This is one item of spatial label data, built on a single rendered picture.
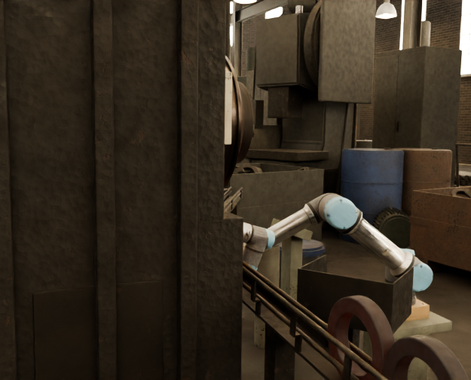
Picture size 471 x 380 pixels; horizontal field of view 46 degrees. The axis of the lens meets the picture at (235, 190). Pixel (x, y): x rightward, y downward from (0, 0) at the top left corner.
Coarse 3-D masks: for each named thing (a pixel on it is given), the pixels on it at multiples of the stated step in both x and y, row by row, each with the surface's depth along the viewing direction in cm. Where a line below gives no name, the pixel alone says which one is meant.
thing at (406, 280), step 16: (304, 272) 150; (320, 272) 148; (304, 288) 151; (320, 288) 148; (336, 288) 146; (352, 288) 143; (368, 288) 141; (384, 288) 139; (400, 288) 144; (304, 304) 151; (320, 304) 149; (384, 304) 139; (400, 304) 145; (352, 320) 144; (400, 320) 146; (352, 336) 153
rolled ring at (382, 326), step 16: (336, 304) 113; (352, 304) 107; (368, 304) 105; (336, 320) 113; (368, 320) 103; (384, 320) 102; (336, 336) 113; (384, 336) 100; (336, 352) 113; (384, 352) 100; (336, 368) 113; (352, 368) 110
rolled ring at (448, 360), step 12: (408, 336) 94; (420, 336) 92; (396, 348) 96; (408, 348) 93; (420, 348) 90; (432, 348) 88; (444, 348) 88; (384, 360) 99; (396, 360) 96; (408, 360) 96; (432, 360) 88; (444, 360) 86; (456, 360) 87; (384, 372) 99; (396, 372) 97; (444, 372) 86; (456, 372) 85
